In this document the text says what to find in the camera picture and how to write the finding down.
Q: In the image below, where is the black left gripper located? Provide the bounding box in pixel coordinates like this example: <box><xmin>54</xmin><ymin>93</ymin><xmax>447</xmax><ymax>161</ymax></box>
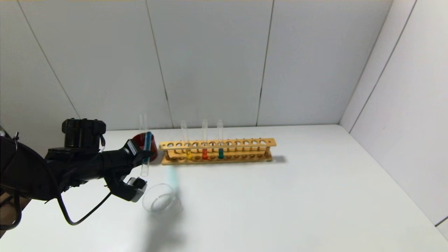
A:
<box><xmin>99</xmin><ymin>139</ymin><xmax>155</xmax><ymax>177</ymax></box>

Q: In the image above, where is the test tube with blue pigment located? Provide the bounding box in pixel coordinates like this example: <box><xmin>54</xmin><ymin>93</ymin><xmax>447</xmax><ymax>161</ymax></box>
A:
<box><xmin>140</xmin><ymin>131</ymin><xmax>153</xmax><ymax>177</ymax></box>

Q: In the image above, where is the test tube with yellow pigment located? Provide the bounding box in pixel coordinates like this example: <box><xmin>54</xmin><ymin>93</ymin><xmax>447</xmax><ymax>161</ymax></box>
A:
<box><xmin>180</xmin><ymin>120</ymin><xmax>193</xmax><ymax>161</ymax></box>

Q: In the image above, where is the test tube with red pigment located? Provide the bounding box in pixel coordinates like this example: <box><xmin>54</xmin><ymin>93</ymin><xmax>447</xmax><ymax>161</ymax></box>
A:
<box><xmin>202</xmin><ymin>119</ymin><xmax>209</xmax><ymax>160</ymax></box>

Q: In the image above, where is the wooden test tube rack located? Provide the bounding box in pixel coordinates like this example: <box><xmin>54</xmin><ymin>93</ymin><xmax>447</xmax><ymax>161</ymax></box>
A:
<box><xmin>159</xmin><ymin>138</ymin><xmax>277</xmax><ymax>166</ymax></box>

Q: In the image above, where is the test tube with teal pigment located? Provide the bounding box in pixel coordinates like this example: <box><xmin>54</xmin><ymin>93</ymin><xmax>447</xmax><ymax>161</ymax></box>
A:
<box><xmin>217</xmin><ymin>119</ymin><xmax>225</xmax><ymax>160</ymax></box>

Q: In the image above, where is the red plastic cup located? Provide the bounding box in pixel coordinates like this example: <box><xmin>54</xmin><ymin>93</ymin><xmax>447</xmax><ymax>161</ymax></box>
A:
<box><xmin>132</xmin><ymin>132</ymin><xmax>158</xmax><ymax>162</ymax></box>

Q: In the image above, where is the clear glass spouted dish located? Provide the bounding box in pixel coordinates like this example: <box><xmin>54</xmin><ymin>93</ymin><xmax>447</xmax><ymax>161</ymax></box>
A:
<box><xmin>142</xmin><ymin>183</ymin><xmax>183</xmax><ymax>216</ymax></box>

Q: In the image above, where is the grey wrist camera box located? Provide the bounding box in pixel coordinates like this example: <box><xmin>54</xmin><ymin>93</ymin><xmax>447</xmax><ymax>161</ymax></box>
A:
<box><xmin>111</xmin><ymin>177</ymin><xmax>148</xmax><ymax>203</ymax></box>

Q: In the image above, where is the black camera cable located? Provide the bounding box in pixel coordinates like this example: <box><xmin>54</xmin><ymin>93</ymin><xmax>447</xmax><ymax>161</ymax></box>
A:
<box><xmin>57</xmin><ymin>189</ymin><xmax>113</xmax><ymax>226</ymax></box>

